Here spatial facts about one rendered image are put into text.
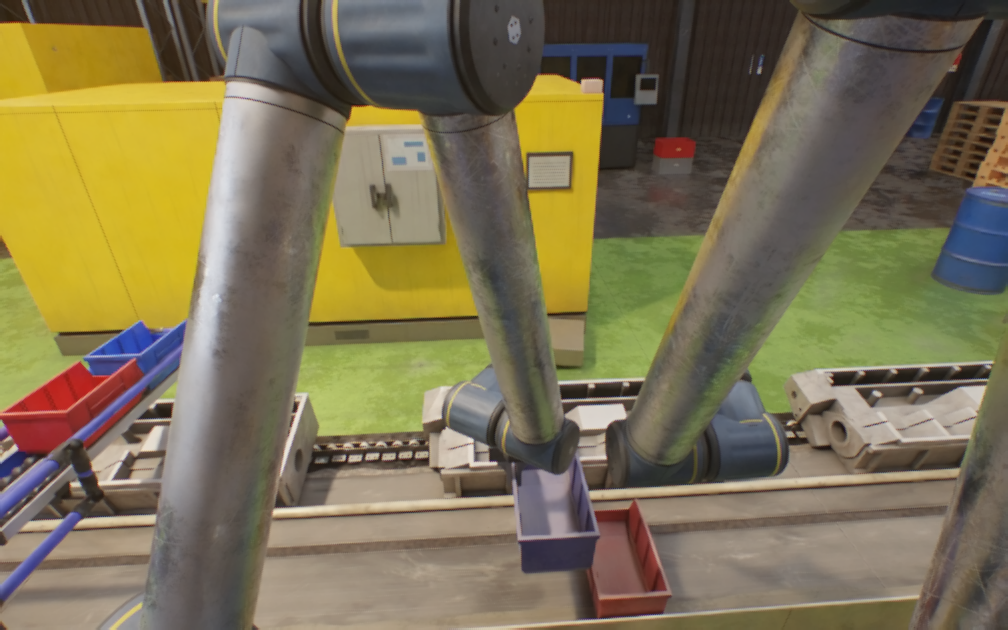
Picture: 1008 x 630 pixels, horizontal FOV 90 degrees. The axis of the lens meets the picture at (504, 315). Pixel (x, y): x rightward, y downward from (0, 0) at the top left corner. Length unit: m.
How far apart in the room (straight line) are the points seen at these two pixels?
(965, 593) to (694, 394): 0.29
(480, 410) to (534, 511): 0.56
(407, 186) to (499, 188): 2.91
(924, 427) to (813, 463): 0.38
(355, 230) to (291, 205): 3.00
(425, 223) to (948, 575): 3.23
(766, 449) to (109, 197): 4.21
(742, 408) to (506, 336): 0.42
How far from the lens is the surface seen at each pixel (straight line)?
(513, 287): 0.66
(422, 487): 1.94
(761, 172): 0.46
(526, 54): 0.54
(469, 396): 1.04
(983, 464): 0.61
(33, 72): 8.02
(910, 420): 2.38
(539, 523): 1.49
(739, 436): 0.89
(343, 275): 4.02
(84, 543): 2.24
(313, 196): 0.64
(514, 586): 1.68
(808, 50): 0.43
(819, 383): 2.32
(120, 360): 1.91
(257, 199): 0.62
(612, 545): 1.79
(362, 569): 1.77
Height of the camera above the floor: 2.16
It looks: 29 degrees down
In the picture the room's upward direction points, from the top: 1 degrees counter-clockwise
